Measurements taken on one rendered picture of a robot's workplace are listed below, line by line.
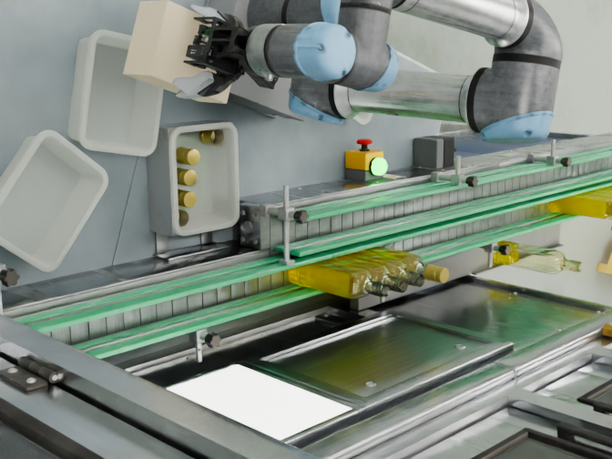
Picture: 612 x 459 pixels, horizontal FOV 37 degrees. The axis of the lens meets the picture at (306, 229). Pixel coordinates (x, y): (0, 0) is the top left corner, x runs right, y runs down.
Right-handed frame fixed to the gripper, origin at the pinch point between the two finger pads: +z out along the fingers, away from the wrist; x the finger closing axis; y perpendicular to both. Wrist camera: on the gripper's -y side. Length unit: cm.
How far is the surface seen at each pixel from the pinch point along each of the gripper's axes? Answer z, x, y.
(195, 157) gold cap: 29.1, 13.3, -28.0
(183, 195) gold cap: 29.6, 21.6, -27.7
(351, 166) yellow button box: 33, 4, -80
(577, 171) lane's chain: 24, -17, -174
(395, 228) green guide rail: 15, 17, -80
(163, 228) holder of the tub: 30.5, 29.1, -25.4
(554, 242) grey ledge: 24, 7, -169
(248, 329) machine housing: 32, 48, -57
